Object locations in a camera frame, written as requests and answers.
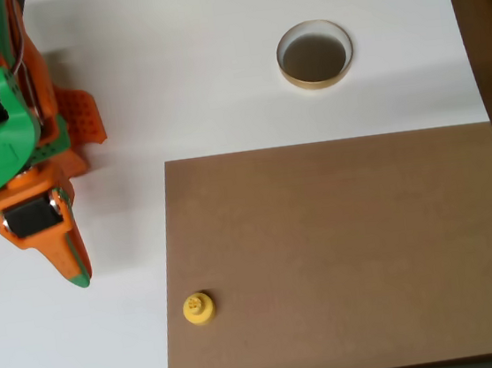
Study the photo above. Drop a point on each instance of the orange gripper black servo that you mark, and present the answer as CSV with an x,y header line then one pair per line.
x,y
33,221

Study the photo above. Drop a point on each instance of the brown cardboard sheet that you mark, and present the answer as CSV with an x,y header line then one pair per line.
x,y
338,253

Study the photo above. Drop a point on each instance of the small yellow plastic piece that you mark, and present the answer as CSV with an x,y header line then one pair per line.
x,y
199,311

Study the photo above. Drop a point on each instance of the white board sheet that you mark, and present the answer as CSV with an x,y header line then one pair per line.
x,y
217,85

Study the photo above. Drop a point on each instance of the round shallow metal dish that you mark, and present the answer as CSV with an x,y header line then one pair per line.
x,y
314,58

